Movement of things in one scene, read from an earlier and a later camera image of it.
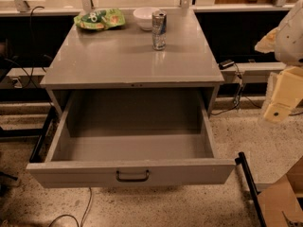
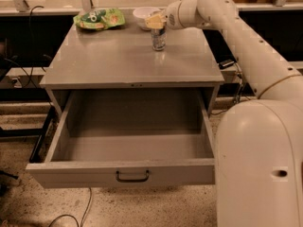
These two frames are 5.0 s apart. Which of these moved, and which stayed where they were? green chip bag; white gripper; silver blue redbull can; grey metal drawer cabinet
Moved: white gripper
Stayed: green chip bag; grey metal drawer cabinet; silver blue redbull can
